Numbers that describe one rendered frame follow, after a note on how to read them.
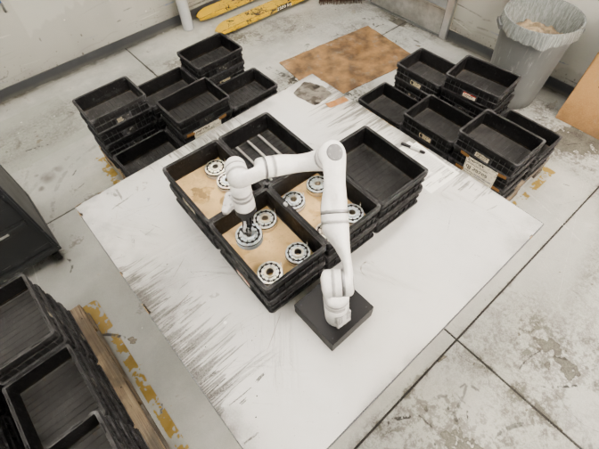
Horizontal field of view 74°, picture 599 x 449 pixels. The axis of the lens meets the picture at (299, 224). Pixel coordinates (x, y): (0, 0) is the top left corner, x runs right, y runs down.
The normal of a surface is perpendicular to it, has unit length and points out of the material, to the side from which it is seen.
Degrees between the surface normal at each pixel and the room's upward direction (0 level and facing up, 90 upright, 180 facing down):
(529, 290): 0
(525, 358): 0
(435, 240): 0
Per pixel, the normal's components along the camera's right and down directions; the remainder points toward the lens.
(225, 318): -0.03, -0.58
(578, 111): -0.72, 0.36
